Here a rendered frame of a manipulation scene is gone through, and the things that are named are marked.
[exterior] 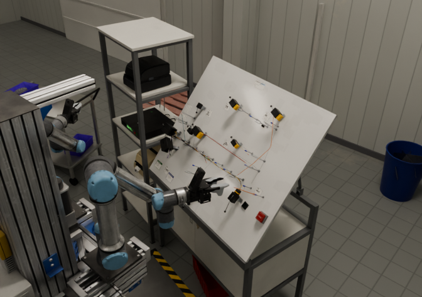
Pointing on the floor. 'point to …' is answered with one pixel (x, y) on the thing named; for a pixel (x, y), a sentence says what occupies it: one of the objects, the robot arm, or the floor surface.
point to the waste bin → (401, 170)
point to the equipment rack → (130, 42)
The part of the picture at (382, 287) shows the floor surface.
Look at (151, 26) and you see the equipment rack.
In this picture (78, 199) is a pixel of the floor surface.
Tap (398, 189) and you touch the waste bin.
